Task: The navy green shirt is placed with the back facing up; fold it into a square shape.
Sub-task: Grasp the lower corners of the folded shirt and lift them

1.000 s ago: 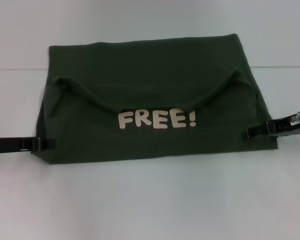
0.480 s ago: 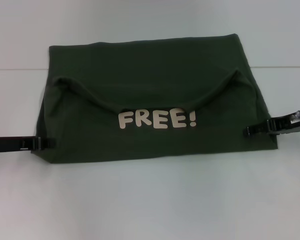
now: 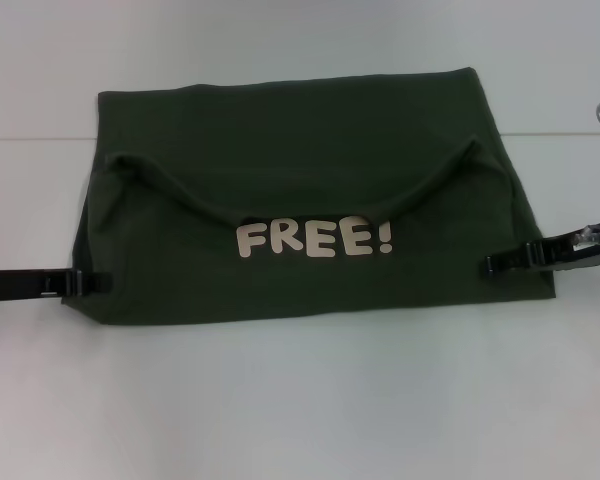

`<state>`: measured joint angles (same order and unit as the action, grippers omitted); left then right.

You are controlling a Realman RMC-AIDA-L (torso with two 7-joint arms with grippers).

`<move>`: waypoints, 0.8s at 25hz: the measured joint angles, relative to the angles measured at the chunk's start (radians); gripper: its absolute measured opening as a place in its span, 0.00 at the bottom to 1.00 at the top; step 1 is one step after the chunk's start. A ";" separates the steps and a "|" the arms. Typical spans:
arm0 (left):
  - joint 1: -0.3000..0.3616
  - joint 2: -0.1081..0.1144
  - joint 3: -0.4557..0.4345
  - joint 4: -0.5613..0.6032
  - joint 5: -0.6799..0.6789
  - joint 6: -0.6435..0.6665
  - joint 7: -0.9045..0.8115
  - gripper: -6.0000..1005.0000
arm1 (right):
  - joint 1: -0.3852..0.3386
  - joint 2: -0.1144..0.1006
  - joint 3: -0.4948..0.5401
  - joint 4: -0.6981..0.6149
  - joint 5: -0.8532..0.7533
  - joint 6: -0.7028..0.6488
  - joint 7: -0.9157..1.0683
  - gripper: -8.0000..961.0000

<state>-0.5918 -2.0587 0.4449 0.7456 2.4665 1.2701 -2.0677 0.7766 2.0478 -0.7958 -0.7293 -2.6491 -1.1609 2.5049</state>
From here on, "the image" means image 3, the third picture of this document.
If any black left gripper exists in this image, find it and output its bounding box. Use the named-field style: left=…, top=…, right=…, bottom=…
left=0, top=266, right=115, bottom=305

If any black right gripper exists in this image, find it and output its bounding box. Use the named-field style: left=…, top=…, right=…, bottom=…
left=483, top=222, right=600, bottom=277

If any dark green shirt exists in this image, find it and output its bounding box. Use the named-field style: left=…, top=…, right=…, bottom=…
left=59, top=66, right=557, bottom=329

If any right gripper silver connector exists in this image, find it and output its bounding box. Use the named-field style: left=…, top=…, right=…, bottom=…
left=569, top=224, right=600, bottom=251

